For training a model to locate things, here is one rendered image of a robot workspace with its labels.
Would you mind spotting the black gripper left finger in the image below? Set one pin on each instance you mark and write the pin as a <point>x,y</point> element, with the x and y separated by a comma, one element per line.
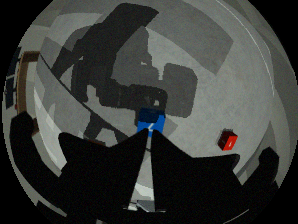
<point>120,163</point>

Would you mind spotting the blue block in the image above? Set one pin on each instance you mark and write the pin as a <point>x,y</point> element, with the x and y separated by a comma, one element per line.
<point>152,119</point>

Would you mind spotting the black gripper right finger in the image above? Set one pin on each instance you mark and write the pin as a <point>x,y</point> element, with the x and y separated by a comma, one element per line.
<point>172,169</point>

